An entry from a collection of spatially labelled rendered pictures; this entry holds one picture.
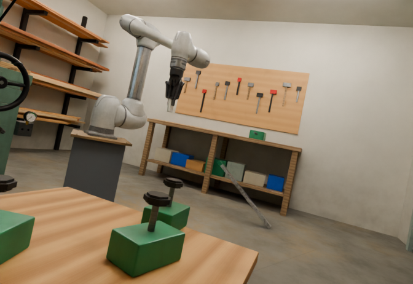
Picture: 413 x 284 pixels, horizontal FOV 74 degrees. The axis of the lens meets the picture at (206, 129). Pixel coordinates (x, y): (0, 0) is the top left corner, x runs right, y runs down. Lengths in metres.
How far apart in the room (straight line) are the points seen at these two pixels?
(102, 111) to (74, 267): 1.44
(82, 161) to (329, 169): 3.26
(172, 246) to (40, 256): 0.20
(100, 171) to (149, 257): 1.37
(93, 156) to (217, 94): 2.97
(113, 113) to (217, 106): 2.75
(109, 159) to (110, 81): 3.85
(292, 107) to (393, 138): 1.33
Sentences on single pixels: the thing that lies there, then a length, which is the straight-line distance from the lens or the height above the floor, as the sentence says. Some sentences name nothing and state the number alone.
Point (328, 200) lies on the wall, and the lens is 4.20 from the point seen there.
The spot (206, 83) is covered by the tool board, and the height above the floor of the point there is 1.61.
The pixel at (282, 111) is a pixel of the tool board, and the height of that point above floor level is 1.34.
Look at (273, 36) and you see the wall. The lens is 4.56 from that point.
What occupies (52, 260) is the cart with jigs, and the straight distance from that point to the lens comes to 0.50.
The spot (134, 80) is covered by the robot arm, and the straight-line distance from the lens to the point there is 2.01.
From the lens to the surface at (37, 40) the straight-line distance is 4.47.
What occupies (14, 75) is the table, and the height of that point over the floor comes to 0.87.
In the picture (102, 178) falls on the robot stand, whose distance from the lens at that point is 1.82.
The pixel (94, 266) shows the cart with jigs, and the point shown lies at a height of 0.53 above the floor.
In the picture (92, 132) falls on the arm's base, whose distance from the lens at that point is 1.85.
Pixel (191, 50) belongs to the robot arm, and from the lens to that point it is 1.57.
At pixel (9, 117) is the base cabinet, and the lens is 1.92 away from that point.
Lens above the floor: 0.75
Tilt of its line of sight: 2 degrees up
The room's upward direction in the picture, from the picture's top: 12 degrees clockwise
